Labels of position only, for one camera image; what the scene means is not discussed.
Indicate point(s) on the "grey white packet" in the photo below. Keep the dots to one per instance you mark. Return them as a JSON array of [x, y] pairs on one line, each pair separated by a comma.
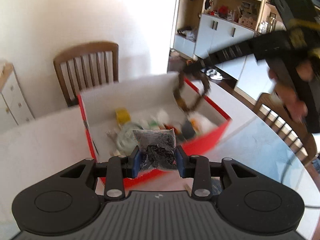
[[202, 125]]

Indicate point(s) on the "small yellow box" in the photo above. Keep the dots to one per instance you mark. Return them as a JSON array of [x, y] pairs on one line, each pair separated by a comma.
[[123, 116]]

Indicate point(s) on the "large white wall cabinet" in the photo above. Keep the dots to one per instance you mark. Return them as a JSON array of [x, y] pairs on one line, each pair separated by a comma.
[[225, 30]]

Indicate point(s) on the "silver foil packet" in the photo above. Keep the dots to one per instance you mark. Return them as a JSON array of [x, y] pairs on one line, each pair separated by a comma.
[[111, 133]]

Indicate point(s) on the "person's right hand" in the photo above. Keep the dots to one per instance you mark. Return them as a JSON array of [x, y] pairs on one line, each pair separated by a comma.
[[297, 110]]

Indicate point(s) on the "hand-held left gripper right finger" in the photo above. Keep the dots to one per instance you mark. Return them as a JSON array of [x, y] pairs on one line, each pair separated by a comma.
[[179, 162]]

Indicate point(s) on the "row of shoes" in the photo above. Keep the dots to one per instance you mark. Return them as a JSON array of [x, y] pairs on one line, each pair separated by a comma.
[[212, 73]]

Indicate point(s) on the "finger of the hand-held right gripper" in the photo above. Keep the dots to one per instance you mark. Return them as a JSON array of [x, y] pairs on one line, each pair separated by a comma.
[[235, 56], [232, 50]]

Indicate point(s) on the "red cardboard box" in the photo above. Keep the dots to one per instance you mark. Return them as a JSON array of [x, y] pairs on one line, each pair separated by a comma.
[[207, 140]]

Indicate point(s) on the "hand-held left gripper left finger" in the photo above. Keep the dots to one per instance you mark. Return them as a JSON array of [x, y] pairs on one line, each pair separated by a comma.
[[136, 162]]

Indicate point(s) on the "red candy bag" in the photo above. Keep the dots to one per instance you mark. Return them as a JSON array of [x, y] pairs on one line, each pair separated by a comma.
[[172, 128]]

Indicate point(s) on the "white drawer cabinet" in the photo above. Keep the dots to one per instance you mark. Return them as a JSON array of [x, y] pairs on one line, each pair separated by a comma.
[[12, 92]]

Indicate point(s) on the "clear bag of black bits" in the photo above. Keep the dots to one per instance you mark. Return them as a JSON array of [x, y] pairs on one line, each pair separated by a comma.
[[155, 150]]

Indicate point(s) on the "wooden chair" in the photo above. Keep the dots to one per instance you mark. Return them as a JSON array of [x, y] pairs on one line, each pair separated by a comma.
[[265, 102], [85, 52]]

